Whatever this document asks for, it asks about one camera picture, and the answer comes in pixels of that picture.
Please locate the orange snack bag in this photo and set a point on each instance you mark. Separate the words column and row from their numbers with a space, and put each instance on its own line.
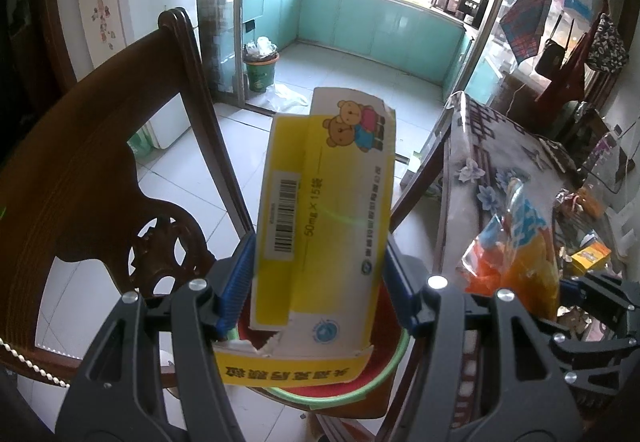
column 525, row 272

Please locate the black floral patterned bag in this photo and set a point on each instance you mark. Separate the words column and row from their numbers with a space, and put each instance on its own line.
column 607, row 44

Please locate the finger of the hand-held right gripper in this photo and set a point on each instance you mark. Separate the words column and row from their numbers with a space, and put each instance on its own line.
column 600, row 292
column 595, row 357

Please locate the carved wooden chair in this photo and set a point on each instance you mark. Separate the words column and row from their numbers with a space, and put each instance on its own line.
column 75, row 147

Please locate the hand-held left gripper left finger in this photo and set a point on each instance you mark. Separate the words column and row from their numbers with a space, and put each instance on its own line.
column 235, row 272

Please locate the floral tablecloth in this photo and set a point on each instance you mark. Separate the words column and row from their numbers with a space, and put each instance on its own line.
column 480, row 147

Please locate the green trash bin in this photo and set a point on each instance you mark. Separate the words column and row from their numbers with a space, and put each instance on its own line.
column 261, row 74

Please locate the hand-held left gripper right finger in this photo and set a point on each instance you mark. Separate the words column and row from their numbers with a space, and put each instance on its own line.
column 397, row 282

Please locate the plaid cloth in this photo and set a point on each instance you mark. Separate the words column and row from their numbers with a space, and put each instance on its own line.
column 527, row 12

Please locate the red basin with green rim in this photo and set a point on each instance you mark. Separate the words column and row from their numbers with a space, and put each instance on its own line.
column 383, row 352

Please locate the small yellow box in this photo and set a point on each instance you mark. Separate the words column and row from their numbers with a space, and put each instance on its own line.
column 592, row 258

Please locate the black handbag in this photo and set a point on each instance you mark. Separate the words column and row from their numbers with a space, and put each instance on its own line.
column 550, row 57

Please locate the yellow bear print medicine box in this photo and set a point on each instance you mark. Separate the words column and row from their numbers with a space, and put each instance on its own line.
column 325, row 222

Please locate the red garment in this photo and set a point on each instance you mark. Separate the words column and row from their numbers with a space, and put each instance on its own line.
column 567, row 77

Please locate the teal kitchen cabinets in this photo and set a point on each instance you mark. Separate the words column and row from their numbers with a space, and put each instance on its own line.
column 360, row 22

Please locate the white plastic bag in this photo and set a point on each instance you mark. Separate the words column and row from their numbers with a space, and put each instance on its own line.
column 287, row 98

